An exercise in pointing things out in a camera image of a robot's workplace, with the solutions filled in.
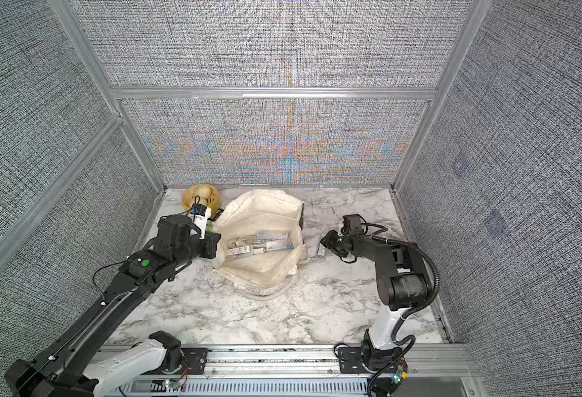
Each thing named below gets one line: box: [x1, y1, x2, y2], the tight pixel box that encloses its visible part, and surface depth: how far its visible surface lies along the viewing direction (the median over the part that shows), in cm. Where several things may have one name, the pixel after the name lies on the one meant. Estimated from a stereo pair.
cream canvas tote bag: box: [212, 188, 307, 301], surface depth 87 cm
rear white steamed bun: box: [194, 183, 212, 201], surface depth 115 cm
